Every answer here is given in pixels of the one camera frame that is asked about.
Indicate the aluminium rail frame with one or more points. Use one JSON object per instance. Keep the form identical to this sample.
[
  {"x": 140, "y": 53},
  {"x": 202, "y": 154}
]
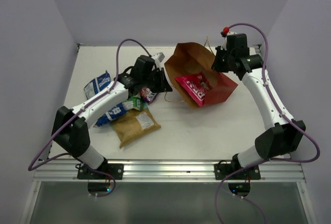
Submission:
[{"x": 169, "y": 171}]

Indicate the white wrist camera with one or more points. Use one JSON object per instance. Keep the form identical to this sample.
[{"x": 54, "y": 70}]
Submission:
[
  {"x": 225, "y": 33},
  {"x": 158, "y": 58}
]

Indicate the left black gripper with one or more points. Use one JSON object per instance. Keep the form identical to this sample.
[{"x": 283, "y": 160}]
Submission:
[{"x": 163, "y": 85}]

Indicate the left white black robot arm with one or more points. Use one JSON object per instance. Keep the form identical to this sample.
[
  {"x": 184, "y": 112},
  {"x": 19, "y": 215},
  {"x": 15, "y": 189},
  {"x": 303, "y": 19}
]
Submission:
[{"x": 71, "y": 126}]

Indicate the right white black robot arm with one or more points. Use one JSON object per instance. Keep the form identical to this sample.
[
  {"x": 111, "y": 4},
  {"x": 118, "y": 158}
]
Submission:
[{"x": 279, "y": 137}]

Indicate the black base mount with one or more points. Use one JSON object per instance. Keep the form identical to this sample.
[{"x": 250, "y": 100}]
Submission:
[
  {"x": 101, "y": 181},
  {"x": 243, "y": 179}
]

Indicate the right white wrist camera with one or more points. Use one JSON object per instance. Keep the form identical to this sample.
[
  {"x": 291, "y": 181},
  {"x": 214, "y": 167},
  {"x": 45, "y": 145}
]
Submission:
[{"x": 225, "y": 33}]

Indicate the purple Fox's candy bag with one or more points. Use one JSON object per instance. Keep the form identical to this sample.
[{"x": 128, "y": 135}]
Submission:
[{"x": 147, "y": 95}]

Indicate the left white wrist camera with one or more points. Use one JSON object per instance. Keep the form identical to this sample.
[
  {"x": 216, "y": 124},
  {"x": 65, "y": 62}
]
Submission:
[{"x": 158, "y": 58}]

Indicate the green Fox's candy bag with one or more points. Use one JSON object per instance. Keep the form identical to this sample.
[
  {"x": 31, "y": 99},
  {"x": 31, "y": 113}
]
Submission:
[{"x": 133, "y": 103}]

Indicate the red paper bag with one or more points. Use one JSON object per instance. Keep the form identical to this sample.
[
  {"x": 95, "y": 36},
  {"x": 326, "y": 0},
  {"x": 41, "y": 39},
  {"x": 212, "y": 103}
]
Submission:
[{"x": 190, "y": 72}]

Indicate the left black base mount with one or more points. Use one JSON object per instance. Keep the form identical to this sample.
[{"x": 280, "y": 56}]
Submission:
[{"x": 101, "y": 181}]

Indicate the pink snack bag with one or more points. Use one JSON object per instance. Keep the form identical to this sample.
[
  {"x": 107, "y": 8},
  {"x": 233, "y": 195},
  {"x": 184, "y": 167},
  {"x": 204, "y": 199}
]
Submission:
[{"x": 196, "y": 85}]

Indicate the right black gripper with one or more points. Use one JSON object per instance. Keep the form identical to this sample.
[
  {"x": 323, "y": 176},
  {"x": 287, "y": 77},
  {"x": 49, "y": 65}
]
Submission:
[{"x": 216, "y": 65}]

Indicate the large blue chip bag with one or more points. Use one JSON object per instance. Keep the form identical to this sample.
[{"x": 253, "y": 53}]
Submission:
[{"x": 107, "y": 98}]

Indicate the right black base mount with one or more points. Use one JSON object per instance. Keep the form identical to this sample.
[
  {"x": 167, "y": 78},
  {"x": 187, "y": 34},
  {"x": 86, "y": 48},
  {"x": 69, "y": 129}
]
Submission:
[{"x": 243, "y": 179}]

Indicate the brown kraft snack bag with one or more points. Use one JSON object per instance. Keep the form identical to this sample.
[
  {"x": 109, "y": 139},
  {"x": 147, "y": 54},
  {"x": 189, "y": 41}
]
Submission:
[{"x": 134, "y": 125}]

